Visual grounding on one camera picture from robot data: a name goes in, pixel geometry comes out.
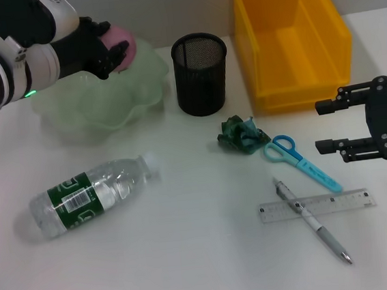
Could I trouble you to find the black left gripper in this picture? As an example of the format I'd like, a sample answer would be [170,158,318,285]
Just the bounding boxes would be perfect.
[47,13,133,85]

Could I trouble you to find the pink peach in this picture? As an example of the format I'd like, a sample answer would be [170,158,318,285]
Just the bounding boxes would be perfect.
[98,23,139,74]

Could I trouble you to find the green plastic wrapper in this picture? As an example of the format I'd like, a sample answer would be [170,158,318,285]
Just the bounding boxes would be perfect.
[214,111,273,158]

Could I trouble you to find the clear green-label water bottle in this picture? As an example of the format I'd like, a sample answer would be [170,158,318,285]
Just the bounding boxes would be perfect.
[24,150,168,242]

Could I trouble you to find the translucent green fruit plate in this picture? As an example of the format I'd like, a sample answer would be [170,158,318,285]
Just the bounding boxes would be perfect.
[25,34,176,151]

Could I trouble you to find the blue scissors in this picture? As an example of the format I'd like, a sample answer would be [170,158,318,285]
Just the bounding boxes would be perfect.
[261,129,344,199]

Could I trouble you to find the clear plastic ruler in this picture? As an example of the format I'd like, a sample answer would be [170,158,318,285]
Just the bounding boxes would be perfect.
[256,186,378,225]

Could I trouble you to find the black mesh pen holder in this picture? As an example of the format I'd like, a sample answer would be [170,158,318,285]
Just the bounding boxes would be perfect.
[168,29,234,119]

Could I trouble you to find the white grey pen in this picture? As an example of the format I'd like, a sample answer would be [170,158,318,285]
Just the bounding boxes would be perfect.
[272,171,353,272]

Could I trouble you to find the yellow plastic bin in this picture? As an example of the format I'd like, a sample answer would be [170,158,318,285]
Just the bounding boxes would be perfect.
[229,0,360,118]

